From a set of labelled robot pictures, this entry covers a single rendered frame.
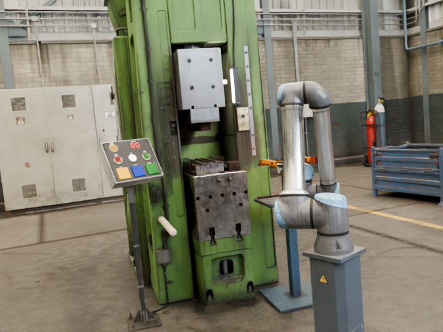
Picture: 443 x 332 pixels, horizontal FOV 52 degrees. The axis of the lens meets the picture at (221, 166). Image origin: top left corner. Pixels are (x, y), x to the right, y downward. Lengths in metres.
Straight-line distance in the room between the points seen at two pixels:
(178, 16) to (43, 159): 5.34
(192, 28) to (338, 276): 1.96
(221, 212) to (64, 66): 6.30
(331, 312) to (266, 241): 1.31
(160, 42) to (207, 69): 0.38
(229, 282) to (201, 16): 1.88
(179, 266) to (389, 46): 9.60
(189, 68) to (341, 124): 8.15
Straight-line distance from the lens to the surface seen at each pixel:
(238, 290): 3.27
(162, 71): 3.18
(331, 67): 10.90
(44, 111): 8.18
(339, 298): 2.24
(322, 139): 2.38
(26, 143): 8.18
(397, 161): 6.57
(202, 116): 3.07
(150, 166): 2.85
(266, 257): 3.51
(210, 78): 3.10
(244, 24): 3.39
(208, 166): 3.09
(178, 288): 3.36
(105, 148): 2.80
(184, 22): 3.28
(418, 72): 12.11
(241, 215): 3.14
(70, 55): 8.96
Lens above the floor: 1.26
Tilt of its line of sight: 6 degrees down
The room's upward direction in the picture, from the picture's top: 5 degrees counter-clockwise
